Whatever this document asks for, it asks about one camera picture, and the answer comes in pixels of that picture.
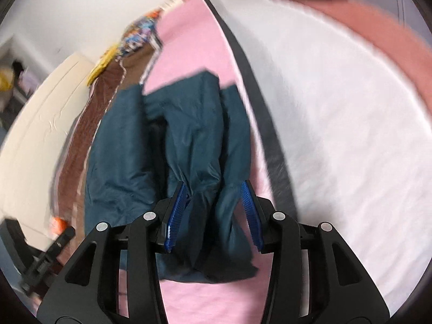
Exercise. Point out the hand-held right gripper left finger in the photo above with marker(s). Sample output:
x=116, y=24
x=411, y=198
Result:
x=177, y=211

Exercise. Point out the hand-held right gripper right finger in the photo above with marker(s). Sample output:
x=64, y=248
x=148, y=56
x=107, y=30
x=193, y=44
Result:
x=249, y=211

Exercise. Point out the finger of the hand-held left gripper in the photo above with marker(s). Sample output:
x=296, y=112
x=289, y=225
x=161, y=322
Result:
x=62, y=241

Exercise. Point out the teal puffer jacket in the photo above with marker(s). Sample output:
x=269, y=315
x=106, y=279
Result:
x=189, y=135

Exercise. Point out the orange plastic bag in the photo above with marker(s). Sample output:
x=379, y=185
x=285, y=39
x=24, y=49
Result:
x=57, y=226

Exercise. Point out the cream wooden headboard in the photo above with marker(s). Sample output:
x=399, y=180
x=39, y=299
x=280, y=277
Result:
x=37, y=135

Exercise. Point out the striped bed blanket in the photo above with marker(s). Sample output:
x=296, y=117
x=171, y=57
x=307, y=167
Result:
x=337, y=125

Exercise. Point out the pale pink hanging garment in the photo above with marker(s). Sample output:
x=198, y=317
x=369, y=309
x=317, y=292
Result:
x=28, y=81

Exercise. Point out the yellow pillow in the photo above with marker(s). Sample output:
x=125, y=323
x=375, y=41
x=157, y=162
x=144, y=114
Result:
x=101, y=64

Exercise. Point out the cream yellow hanging garment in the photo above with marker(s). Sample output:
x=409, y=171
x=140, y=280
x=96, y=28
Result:
x=6, y=79

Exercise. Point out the colourful printed pillow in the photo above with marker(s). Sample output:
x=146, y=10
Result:
x=140, y=33

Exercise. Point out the cream patterned pillow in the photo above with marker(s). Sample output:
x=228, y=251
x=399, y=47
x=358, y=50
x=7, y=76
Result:
x=171, y=1

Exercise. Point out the white door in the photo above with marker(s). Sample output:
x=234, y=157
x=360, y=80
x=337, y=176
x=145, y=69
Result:
x=403, y=3

